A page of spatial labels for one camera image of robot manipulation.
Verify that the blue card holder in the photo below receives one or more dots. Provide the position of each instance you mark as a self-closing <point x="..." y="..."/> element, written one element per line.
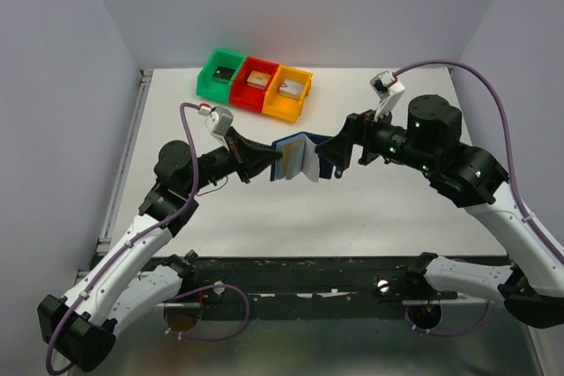
<point x="313" y="167"/>

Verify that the aluminium rail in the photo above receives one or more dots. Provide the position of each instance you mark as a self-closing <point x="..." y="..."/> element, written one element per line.
<point x="120" y="293"/>

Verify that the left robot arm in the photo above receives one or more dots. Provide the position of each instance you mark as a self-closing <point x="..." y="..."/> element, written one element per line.
<point x="85" y="322"/>

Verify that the tan block in red bin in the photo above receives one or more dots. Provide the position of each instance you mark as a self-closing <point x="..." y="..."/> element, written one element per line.
<point x="258" y="79"/>

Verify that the green bin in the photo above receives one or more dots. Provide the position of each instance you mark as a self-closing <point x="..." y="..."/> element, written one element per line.
<point x="211" y="90"/>

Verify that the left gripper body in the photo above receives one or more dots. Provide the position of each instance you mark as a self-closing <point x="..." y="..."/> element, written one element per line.
<point x="231" y="162"/>

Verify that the yellow bin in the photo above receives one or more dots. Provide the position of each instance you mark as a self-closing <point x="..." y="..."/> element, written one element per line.
<point x="285" y="109"/>

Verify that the grey block in yellow bin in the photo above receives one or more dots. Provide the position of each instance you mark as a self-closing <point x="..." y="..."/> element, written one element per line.
<point x="291" y="89"/>

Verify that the gold credit card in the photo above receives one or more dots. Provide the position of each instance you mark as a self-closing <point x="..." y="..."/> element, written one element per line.
<point x="292" y="157"/>

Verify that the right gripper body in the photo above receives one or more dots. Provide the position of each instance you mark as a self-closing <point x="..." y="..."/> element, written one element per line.
<point x="376" y="136"/>

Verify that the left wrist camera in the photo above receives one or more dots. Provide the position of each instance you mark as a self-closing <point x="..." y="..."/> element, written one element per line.
<point x="217" y="120"/>

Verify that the dark block in green bin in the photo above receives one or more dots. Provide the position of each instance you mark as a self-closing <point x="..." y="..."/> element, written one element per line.
<point x="223" y="74"/>

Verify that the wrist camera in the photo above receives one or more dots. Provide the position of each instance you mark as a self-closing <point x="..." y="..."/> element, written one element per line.
<point x="389" y="91"/>
<point x="217" y="120"/>

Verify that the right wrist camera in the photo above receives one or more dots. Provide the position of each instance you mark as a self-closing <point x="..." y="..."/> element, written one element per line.
<point x="389" y="91"/>

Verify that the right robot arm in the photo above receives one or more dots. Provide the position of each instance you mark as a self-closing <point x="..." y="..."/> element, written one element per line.
<point x="531" y="287"/>

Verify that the red bin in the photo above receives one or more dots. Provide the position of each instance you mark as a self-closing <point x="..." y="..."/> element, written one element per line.
<point x="247" y="97"/>

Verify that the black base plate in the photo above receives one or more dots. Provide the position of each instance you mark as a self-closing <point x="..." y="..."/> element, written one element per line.
<point x="299" y="288"/>

